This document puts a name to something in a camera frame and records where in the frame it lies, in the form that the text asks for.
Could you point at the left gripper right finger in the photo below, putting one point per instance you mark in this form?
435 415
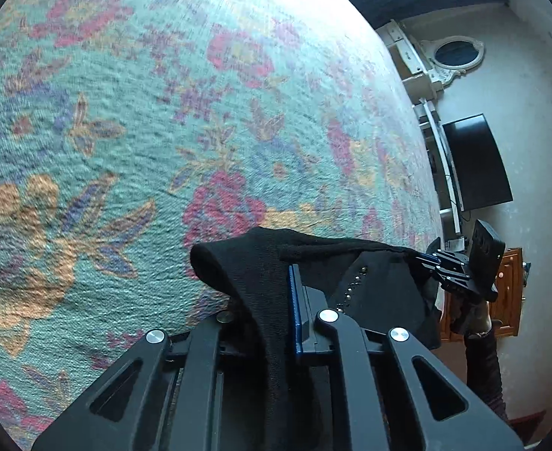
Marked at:
387 391

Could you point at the black pants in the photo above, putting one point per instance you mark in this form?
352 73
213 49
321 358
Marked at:
378 285

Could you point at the white dressing table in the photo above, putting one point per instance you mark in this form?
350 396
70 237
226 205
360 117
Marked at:
415 70

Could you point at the white oval mirror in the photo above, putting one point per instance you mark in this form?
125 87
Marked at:
451 57

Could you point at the right hand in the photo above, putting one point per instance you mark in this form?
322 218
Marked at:
479 322

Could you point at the floral bedspread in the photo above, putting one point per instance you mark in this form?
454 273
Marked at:
132 129

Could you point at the right forearm dark sleeve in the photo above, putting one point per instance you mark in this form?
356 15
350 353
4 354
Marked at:
483 374

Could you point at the black television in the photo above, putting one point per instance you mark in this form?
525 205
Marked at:
477 164

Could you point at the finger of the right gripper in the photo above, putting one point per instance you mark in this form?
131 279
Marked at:
438 247
454 267

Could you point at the white tv stand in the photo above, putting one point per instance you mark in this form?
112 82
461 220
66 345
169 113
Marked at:
444 175

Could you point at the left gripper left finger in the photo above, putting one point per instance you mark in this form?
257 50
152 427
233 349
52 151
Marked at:
161 394

